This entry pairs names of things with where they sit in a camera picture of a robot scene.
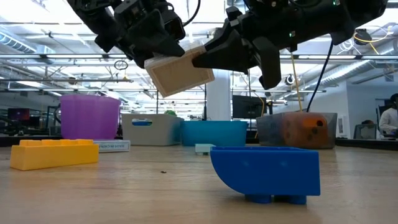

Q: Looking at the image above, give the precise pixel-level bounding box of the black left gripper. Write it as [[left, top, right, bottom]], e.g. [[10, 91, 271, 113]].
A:
[[124, 0, 187, 69]]

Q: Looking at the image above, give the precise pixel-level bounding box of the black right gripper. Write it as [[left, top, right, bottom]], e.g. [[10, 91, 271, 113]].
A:
[[192, 0, 315, 90]]

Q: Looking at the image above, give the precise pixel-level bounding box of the white playing card box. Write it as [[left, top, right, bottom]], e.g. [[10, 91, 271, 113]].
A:
[[144, 42, 216, 98]]

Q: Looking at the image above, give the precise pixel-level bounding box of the dark gray storage bin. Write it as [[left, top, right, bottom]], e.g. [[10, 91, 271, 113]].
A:
[[255, 111, 338, 150]]

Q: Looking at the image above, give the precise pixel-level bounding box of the light gray storage bin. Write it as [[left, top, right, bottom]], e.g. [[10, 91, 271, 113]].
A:
[[121, 113, 185, 147]]

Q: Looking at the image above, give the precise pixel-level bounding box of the purple plastic bucket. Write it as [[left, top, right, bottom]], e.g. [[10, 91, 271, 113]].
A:
[[58, 94, 122, 141]]

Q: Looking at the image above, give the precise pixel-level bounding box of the pale cyan brick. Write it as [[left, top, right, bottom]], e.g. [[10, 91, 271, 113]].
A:
[[195, 143, 216, 156]]

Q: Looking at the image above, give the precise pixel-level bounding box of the light blue card box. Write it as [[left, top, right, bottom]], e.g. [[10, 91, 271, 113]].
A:
[[93, 139, 131, 154]]

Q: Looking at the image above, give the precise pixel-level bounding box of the blue scoop-shaped brick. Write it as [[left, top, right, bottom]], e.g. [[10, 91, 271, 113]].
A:
[[210, 146, 322, 205]]

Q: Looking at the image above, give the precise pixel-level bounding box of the black computer monitor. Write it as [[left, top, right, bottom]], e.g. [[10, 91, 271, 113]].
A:
[[232, 95, 268, 120]]

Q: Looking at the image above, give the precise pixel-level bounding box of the white building column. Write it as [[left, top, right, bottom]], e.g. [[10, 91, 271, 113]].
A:
[[206, 68, 233, 122]]

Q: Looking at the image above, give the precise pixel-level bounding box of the teal storage bin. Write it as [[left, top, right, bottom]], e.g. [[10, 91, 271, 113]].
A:
[[180, 120, 249, 147]]

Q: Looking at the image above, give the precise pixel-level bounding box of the gray office chair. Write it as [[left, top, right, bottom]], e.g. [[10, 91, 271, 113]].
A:
[[353, 123, 377, 140]]

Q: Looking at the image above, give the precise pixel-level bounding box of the person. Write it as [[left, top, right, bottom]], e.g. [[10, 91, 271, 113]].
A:
[[360, 119, 377, 140], [378, 93, 398, 136]]

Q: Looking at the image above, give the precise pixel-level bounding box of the dark red screen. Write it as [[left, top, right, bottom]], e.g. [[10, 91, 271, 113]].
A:
[[7, 108, 31, 122]]

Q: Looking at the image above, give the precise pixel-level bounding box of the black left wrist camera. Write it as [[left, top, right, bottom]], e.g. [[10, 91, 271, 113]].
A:
[[113, 0, 149, 26]]

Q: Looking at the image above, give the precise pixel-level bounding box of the black hanging wire loop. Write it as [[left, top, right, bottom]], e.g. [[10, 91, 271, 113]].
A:
[[113, 60, 129, 72]]

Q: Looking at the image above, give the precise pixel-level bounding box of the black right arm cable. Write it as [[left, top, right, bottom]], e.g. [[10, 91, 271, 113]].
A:
[[306, 40, 335, 113]]

